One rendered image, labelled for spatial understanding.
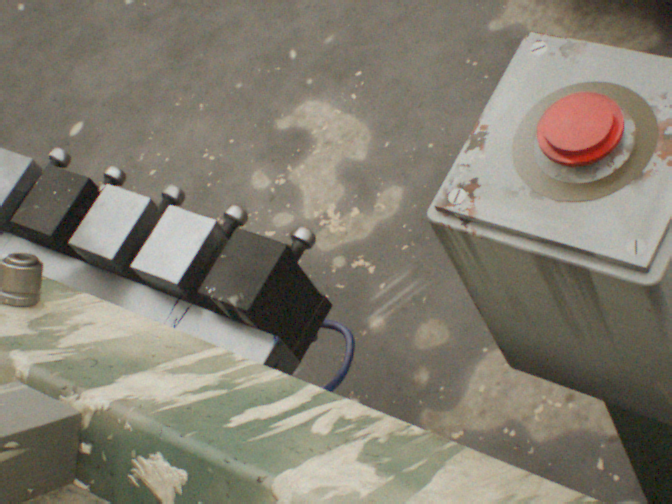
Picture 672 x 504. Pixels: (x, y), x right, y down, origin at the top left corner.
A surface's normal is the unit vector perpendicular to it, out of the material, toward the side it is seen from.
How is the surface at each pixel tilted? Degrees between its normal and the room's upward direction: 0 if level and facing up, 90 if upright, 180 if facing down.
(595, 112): 0
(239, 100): 0
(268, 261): 0
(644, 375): 90
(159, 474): 39
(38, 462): 90
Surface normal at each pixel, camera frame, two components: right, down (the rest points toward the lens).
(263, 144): -0.35, -0.51
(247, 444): 0.15, -0.95
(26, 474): 0.81, 0.27
